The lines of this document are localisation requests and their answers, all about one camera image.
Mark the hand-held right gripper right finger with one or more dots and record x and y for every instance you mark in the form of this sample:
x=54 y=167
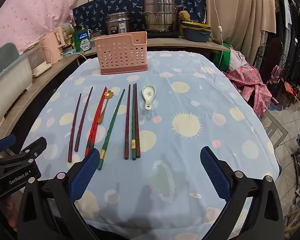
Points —
x=215 y=172

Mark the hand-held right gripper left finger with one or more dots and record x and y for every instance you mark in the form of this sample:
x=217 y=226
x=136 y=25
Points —
x=85 y=172

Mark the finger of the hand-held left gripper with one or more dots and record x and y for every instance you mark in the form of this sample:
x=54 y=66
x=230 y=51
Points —
x=5 y=141
x=37 y=146

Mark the purple chopstick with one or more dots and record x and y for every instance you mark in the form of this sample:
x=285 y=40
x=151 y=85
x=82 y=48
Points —
x=84 y=120
x=74 y=135

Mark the green chopstick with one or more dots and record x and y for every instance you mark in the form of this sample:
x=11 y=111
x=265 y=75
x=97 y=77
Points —
x=111 y=129
x=133 y=122

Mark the pink perforated utensil basket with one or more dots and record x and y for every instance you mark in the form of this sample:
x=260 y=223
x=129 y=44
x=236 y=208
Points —
x=120 y=55

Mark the wooden side counter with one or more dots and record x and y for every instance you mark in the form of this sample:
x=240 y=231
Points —
x=35 y=90

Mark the white storage box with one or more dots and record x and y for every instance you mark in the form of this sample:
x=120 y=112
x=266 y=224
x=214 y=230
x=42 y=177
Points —
x=7 y=80

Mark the dark red chopstick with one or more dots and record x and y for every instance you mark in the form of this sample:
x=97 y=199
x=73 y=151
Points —
x=137 y=122
x=127 y=122

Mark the blue printed tablecloth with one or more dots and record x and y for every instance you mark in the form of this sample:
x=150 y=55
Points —
x=190 y=100

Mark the gold flower spoon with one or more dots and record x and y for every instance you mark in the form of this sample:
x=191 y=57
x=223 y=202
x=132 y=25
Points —
x=109 y=94

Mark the white blender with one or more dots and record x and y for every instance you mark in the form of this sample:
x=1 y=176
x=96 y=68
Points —
x=38 y=60

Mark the pink patterned cloth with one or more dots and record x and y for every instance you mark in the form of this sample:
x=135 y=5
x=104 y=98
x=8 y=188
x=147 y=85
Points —
x=250 y=85

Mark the blue tissue pack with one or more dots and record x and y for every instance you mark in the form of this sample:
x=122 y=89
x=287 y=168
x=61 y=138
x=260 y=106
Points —
x=69 y=52

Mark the pink electric kettle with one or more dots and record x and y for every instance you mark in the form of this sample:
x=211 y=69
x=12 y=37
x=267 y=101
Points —
x=51 y=47

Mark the white ceramic spoon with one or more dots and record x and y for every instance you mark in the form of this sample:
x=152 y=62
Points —
x=148 y=93

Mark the green can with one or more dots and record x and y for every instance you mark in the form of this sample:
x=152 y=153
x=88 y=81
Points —
x=82 y=42

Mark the green bag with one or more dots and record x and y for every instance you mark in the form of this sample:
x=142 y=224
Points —
x=221 y=57

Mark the black metal chair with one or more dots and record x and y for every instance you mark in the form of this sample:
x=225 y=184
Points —
x=272 y=55

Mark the pink printed sheet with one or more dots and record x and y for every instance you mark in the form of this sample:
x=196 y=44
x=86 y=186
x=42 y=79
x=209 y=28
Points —
x=32 y=7

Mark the yellow and blue bowl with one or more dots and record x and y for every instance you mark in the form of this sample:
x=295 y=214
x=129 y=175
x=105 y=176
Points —
x=196 y=25
x=195 y=37
x=207 y=30

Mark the steel rice cooker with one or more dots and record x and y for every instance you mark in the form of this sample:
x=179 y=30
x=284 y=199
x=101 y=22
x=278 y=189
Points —
x=118 y=25

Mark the black induction cooktop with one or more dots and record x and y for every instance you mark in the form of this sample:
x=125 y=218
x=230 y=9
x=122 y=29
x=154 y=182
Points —
x=165 y=34

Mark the navy printed cloth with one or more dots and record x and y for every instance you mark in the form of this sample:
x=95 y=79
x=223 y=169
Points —
x=95 y=10

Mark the brown loofah sponge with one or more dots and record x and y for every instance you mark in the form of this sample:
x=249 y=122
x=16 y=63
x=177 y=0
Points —
x=184 y=15

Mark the hanging dark clothes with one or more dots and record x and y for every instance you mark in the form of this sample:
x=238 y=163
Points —
x=292 y=30

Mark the steel steamer pot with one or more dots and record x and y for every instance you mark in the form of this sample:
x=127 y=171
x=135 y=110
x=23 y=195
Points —
x=160 y=15

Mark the beige curtain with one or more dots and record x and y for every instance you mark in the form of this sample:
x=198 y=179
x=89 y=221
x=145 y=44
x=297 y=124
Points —
x=240 y=7

